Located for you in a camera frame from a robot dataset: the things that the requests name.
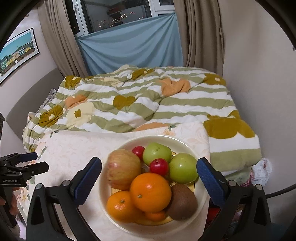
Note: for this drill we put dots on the window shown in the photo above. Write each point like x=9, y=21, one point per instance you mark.
x=90, y=16

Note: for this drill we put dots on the green apple left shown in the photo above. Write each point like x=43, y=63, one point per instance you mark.
x=156, y=151

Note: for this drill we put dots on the beige curtain right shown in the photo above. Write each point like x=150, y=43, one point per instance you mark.
x=201, y=34

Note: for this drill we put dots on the white plastic bag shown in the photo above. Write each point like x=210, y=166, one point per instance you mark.
x=261, y=172

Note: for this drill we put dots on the blue cloth over window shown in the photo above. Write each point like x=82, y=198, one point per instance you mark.
x=151, y=42

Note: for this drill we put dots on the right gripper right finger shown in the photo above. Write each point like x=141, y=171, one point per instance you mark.
x=244, y=213

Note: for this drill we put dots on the person's left hand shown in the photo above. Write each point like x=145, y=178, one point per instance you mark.
x=13, y=207

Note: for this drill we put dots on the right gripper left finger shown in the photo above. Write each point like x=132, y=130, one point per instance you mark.
x=43, y=222

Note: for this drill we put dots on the beige curtain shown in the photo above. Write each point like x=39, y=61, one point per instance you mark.
x=60, y=39
x=201, y=34

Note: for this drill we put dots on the green apple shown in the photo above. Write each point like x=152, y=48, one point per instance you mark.
x=183, y=168
x=156, y=151

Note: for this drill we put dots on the white floral table cloth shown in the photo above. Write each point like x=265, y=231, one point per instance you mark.
x=67, y=152

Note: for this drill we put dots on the beige curtain left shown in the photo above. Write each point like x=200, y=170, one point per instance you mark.
x=60, y=39

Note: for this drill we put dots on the reddish yellow apple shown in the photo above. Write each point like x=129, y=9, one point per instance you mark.
x=123, y=167

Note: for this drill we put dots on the green apple right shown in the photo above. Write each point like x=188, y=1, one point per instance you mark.
x=183, y=168

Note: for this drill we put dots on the grey headboard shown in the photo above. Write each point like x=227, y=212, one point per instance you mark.
x=40, y=94

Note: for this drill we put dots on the large orange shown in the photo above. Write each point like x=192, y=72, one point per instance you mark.
x=150, y=192

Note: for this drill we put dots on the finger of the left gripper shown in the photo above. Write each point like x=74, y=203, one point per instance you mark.
x=34, y=169
x=14, y=159

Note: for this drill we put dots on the green striped floral quilt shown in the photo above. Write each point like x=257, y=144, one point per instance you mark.
x=137, y=99

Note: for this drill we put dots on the framed houses picture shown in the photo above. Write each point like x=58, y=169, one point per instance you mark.
x=17, y=51

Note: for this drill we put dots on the red cherry tomato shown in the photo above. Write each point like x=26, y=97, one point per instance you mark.
x=138, y=150
x=159, y=166

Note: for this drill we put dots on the small mandarin orange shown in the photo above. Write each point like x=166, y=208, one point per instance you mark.
x=156, y=216

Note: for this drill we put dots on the brown kiwi with sticker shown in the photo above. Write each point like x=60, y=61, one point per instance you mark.
x=183, y=203

